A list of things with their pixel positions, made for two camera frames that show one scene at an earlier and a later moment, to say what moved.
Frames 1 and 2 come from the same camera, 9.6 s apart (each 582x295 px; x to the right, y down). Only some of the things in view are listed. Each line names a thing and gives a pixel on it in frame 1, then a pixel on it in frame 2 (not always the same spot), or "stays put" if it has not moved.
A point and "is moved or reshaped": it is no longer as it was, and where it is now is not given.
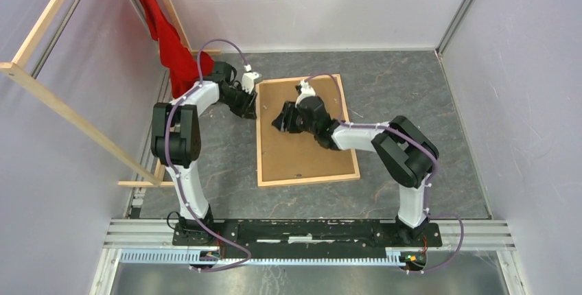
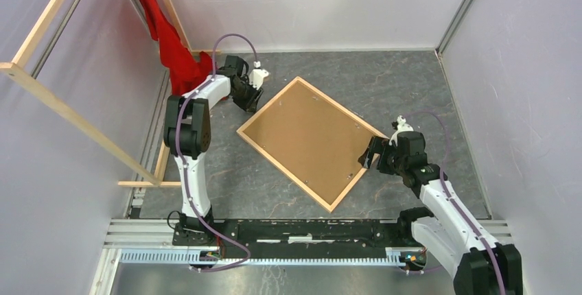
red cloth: [182, 63] stays put
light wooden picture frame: [277, 182] → [363, 125]
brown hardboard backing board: [290, 155] is moved or reshaped
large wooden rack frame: [73, 116] stays put
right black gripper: [285, 119] → [377, 145]
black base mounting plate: [300, 236] stays put
